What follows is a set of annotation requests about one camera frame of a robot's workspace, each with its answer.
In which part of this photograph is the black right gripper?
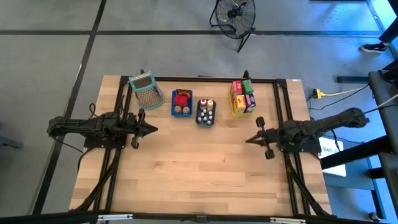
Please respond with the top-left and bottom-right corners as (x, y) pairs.
(244, 129), (281, 160)

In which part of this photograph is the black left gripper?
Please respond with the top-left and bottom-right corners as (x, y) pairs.
(125, 108), (159, 138)

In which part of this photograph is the blue Frosted Flakes cereal box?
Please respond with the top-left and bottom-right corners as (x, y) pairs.
(244, 93), (257, 113)

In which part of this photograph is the yellow cereal box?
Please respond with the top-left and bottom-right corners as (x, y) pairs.
(233, 95), (248, 114)

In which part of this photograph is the red box with grey end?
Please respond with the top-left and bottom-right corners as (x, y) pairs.
(174, 94), (190, 107)

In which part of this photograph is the green cereal box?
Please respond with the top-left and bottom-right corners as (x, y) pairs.
(241, 79), (254, 95)

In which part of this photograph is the red Froot Loops cereal box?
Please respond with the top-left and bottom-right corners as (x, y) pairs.
(231, 80), (243, 96)

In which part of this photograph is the blue plastic bin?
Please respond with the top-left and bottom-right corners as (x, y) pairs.
(170, 89), (193, 118)

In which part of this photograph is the yellow translucent plastic bin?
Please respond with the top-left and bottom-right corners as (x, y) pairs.
(229, 81), (257, 119)

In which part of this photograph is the grey plastic bin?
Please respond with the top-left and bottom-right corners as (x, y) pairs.
(195, 98), (218, 128)

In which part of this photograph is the white paper sign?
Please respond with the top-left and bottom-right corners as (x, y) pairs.
(318, 136), (346, 177)

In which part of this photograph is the black metal beam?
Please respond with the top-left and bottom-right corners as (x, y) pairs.
(320, 135), (391, 170)

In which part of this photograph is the black floor bar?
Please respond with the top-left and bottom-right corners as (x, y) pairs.
(336, 75), (371, 84)

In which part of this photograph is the black floor fan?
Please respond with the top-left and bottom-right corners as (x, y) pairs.
(208, 0), (257, 53)

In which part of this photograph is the dark grey side table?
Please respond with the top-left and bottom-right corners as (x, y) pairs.
(368, 58), (398, 147)

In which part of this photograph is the grey chair base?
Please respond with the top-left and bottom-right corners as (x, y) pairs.
(0, 136), (24, 151)

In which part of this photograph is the person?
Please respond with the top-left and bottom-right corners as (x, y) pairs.
(359, 18), (398, 54)

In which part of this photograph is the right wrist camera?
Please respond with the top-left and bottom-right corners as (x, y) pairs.
(255, 116), (267, 131)

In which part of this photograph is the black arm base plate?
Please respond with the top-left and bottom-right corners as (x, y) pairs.
(79, 129), (128, 149)
(277, 129), (322, 154)

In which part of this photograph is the black aluminium table frame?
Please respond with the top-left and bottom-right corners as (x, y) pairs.
(74, 68), (333, 218)

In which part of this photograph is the yellow extension cord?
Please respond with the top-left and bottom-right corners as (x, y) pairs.
(312, 84), (369, 100)

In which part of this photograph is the silver metal bracket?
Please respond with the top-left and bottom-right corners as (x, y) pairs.
(97, 213), (134, 222)
(269, 217), (307, 224)

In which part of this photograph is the blue metal frame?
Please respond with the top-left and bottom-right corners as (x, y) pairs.
(323, 152), (398, 223)

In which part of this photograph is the white floor cable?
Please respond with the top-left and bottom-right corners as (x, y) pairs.
(374, 93), (398, 110)

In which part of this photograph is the black overhead frame beam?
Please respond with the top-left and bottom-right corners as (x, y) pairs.
(0, 210), (398, 224)

